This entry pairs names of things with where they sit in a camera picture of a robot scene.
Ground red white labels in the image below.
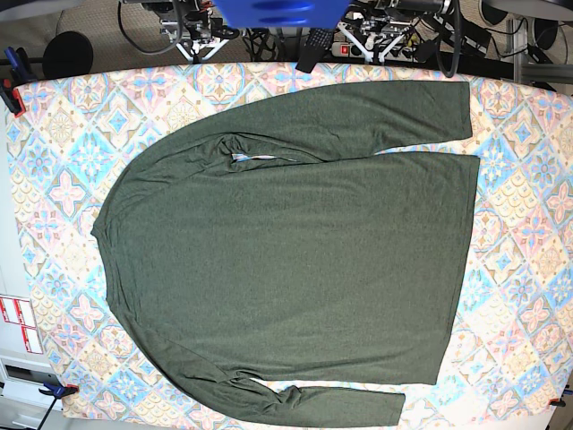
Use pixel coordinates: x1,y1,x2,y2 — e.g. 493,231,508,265
1,296,43,355

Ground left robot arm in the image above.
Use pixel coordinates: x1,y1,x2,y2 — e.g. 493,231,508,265
337,1,463,78

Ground blue orange clamp upper left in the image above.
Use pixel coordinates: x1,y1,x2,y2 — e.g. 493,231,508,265
1,47,25,117

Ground colourful patterned tablecloth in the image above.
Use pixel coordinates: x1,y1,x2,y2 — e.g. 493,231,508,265
1,63,572,429

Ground white power strip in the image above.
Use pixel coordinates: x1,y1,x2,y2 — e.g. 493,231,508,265
330,40,414,62

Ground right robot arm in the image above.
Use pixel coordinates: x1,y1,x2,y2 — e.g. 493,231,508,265
116,1,242,65

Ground black remote control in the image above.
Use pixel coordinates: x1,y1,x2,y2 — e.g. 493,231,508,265
295,28,333,73

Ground blue orange clamp lower left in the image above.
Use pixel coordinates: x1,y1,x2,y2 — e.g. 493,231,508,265
38,383,79,400

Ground blue orange clamp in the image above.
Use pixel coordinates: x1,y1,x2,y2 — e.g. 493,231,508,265
1,47,25,117
38,383,79,400

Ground orange clamp lower right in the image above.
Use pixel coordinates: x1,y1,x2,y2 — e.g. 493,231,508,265
549,399,566,408

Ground blue box overhead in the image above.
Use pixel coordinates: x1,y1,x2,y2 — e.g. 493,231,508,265
214,0,350,29

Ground black round stool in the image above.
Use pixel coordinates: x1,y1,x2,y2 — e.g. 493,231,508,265
42,31,94,80

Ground dark green long-sleeve shirt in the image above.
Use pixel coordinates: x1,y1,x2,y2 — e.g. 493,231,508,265
92,81,480,427

